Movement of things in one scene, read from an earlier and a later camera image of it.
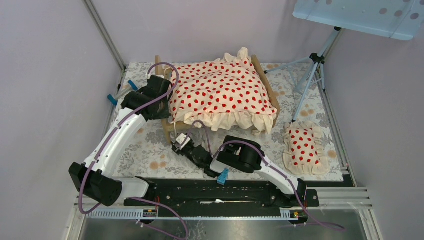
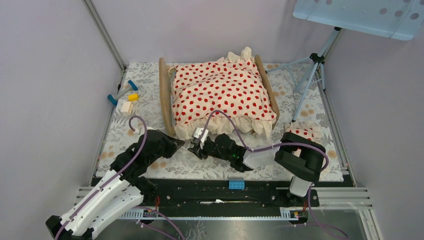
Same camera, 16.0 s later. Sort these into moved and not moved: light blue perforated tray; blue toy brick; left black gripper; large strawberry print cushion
Moved: blue toy brick; left black gripper
Not moved: large strawberry print cushion; light blue perforated tray
